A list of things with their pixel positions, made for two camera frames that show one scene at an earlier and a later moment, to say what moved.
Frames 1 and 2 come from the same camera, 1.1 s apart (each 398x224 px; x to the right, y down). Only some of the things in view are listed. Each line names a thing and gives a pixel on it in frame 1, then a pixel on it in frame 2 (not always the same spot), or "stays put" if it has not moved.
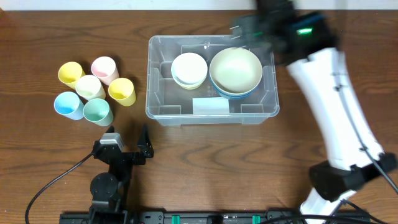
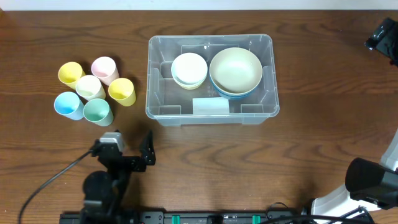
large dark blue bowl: x=232 y=96 stays put
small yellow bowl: x=188 y=86 stays put
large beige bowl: x=236 y=70 stays put
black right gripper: x=252 y=28 -> x=382 y=37
